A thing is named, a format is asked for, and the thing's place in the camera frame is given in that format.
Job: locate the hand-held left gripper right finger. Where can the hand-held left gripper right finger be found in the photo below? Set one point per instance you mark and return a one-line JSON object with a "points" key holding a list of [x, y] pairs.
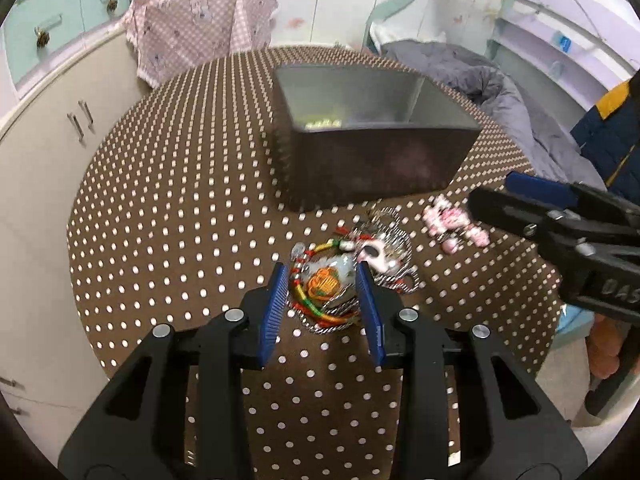
{"points": [[371, 320]]}

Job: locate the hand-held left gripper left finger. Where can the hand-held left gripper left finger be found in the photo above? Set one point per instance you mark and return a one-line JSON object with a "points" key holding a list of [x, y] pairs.
{"points": [[274, 320]]}

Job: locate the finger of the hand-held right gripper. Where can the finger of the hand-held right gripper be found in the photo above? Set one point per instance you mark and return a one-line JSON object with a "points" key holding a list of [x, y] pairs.
{"points": [[560, 240], [540, 187]]}

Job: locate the dark grey storage box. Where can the dark grey storage box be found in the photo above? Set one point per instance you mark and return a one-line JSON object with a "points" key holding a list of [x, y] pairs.
{"points": [[370, 160]]}

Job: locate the person's right hand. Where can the person's right hand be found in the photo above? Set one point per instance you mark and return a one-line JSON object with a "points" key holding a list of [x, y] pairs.
{"points": [[607, 347]]}

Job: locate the navy and yellow jacket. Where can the navy and yellow jacket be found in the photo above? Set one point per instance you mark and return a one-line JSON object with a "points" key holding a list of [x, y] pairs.
{"points": [[607, 135]]}

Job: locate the grey duvet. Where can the grey duvet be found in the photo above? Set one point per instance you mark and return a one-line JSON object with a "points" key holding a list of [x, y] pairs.
{"points": [[505, 95]]}

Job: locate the brown polka dot tablecloth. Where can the brown polka dot tablecloth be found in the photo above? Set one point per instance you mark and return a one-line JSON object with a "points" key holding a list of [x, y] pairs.
{"points": [[200, 200]]}

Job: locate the small blue shelf item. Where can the small blue shelf item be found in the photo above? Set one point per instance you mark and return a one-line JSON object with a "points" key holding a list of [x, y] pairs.
{"points": [[563, 42]]}

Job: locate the teal bed headboard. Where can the teal bed headboard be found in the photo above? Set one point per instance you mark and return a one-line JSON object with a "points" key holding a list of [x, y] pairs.
{"points": [[395, 2]]}

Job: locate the beige cabinet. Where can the beige cabinet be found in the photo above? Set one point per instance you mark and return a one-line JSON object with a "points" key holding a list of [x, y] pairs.
{"points": [[45, 185]]}

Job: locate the pink checked cloth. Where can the pink checked cloth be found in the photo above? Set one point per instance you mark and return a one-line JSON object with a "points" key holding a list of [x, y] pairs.
{"points": [[200, 25]]}

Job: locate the teal drawer unit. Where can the teal drawer unit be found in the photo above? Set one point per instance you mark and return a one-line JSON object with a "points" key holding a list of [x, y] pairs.
{"points": [[75, 15]]}

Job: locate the lilac wall shelf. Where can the lilac wall shelf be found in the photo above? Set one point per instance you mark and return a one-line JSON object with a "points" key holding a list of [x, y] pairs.
{"points": [[560, 25]]}

